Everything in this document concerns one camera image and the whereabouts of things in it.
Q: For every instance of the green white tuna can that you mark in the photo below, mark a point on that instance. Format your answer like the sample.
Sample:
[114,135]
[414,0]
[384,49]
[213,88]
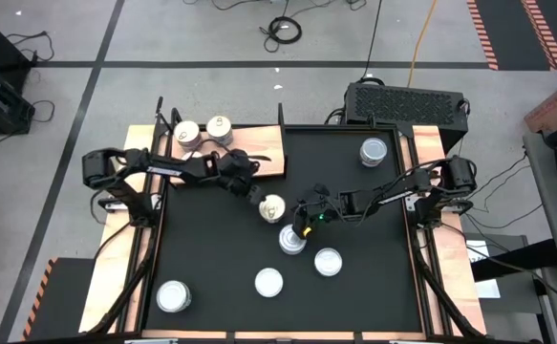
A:
[268,282]
[372,151]
[173,296]
[328,262]
[290,240]

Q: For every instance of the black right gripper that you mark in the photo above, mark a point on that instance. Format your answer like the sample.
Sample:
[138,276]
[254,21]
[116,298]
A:
[316,208]

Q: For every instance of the black aluminium rig frame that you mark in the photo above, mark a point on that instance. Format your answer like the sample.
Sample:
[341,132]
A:
[430,286]

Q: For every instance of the black table mat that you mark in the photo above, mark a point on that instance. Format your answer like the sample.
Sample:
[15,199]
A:
[316,306]

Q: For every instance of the black metal beam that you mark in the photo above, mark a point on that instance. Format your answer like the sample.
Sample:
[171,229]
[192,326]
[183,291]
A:
[521,260]

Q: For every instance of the grey side table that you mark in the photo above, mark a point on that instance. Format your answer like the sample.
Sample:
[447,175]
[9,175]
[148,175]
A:
[545,200]

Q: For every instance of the black perforated computer case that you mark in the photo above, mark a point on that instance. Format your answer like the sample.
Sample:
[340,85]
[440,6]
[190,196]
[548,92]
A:
[402,105]

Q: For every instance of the light wooden shelf board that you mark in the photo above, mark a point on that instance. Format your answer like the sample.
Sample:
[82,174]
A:
[268,141]

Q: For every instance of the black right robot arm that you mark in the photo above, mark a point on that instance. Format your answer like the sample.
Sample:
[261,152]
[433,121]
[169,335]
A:
[392,197]

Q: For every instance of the white paper sheet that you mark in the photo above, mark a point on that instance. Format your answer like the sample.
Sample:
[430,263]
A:
[490,289]

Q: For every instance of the black mat with orange stripes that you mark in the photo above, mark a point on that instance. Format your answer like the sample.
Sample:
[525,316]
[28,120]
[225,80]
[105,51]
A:
[68,301]
[512,33]

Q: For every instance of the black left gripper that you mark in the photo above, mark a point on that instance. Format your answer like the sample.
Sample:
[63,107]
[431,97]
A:
[235,169]

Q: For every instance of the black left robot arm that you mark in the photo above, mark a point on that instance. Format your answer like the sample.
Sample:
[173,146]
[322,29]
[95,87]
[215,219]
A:
[163,167]

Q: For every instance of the black metal shelf frame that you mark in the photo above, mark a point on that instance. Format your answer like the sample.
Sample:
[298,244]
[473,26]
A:
[281,119]

